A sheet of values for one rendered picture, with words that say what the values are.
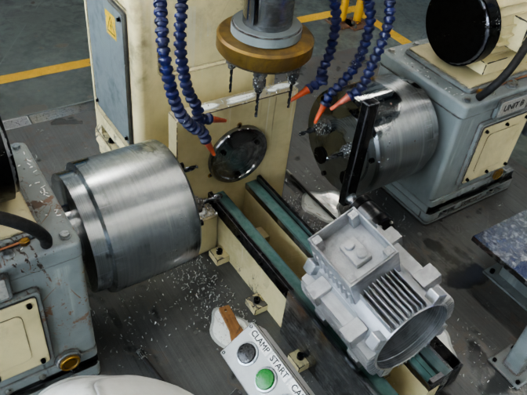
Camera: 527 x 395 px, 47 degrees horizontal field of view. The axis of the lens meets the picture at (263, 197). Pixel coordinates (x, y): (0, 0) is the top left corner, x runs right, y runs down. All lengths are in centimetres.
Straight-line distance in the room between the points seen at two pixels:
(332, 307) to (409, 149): 46
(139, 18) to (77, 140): 63
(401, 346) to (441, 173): 51
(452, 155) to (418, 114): 17
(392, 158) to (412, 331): 38
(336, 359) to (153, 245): 39
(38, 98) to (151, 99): 218
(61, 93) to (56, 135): 171
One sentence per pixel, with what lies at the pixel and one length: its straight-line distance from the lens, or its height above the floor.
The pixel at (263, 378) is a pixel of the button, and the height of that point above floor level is 107.
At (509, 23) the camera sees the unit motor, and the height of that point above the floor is 130.
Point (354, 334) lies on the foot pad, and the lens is 102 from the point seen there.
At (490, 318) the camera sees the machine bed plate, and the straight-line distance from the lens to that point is 145.
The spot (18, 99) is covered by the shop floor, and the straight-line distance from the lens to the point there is 347.
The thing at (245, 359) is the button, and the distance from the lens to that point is 92.
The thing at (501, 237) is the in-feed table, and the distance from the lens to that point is 147.
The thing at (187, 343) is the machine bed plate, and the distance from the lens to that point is 126.
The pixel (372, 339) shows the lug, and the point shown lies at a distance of 100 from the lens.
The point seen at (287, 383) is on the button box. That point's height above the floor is 108.
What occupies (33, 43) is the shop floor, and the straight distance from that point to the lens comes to 400.
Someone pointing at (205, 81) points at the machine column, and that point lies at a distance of 136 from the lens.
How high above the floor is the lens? 183
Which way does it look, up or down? 41 degrees down
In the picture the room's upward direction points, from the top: 7 degrees clockwise
